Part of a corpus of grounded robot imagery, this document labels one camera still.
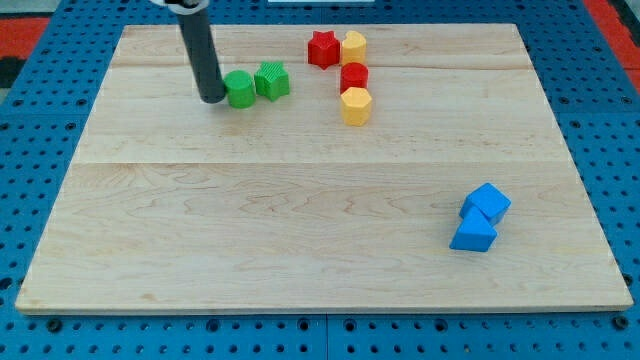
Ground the blue cube block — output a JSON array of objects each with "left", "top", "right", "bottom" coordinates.
[{"left": 459, "top": 183, "right": 512, "bottom": 225}]

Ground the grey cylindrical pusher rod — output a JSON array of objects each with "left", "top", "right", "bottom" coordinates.
[{"left": 176, "top": 6, "right": 226, "bottom": 104}]

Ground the yellow crescent block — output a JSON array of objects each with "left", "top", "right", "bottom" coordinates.
[{"left": 340, "top": 30, "right": 367, "bottom": 65}]

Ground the blue triangle block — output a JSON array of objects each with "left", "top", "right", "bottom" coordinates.
[{"left": 449, "top": 207, "right": 498, "bottom": 252}]

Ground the green cylinder block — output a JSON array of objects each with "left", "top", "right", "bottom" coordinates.
[{"left": 224, "top": 70, "right": 256, "bottom": 109}]

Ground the yellow hexagon block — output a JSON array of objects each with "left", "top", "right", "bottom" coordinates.
[{"left": 340, "top": 87, "right": 373, "bottom": 126}]

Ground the light wooden board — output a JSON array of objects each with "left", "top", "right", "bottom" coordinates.
[{"left": 15, "top": 23, "right": 633, "bottom": 315}]

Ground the red star block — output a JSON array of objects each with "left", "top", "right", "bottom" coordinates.
[{"left": 307, "top": 30, "right": 341, "bottom": 70}]

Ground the green star block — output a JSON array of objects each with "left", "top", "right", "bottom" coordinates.
[{"left": 254, "top": 61, "right": 290, "bottom": 101}]

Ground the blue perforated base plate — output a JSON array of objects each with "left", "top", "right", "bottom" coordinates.
[{"left": 1, "top": 0, "right": 639, "bottom": 359}]

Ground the red cylinder block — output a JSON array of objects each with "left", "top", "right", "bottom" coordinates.
[{"left": 340, "top": 62, "right": 369, "bottom": 93}]

